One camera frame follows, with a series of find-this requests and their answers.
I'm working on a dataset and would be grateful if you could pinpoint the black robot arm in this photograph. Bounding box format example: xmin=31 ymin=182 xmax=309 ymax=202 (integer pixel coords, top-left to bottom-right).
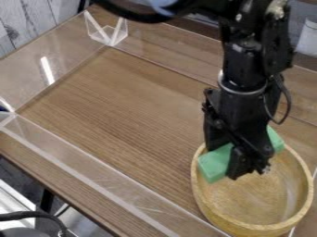
xmin=93 ymin=0 xmax=293 ymax=183

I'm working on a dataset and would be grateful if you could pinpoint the clear acrylic tray wall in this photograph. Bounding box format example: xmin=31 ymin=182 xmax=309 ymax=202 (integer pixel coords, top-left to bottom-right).
xmin=0 ymin=8 xmax=317 ymax=237

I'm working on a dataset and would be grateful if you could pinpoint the black cable loop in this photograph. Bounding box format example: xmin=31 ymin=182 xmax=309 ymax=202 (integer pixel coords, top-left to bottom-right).
xmin=0 ymin=211 xmax=69 ymax=237

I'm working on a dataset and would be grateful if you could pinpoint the black table leg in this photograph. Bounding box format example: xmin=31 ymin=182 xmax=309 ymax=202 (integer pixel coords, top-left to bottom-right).
xmin=40 ymin=189 xmax=55 ymax=213

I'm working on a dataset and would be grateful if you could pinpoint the white cylindrical container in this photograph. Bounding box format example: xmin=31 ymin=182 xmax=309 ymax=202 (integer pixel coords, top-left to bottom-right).
xmin=295 ymin=17 xmax=317 ymax=57

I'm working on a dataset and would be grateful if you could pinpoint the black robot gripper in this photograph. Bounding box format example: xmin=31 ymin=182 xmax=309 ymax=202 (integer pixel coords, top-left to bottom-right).
xmin=202 ymin=83 xmax=281 ymax=181

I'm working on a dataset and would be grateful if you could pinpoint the brown wooden bowl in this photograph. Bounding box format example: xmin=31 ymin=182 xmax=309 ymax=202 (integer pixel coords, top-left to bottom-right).
xmin=191 ymin=146 xmax=313 ymax=237

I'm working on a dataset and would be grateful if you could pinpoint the green rectangular block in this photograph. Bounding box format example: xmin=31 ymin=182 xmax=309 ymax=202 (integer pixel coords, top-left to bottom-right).
xmin=196 ymin=127 xmax=285 ymax=183

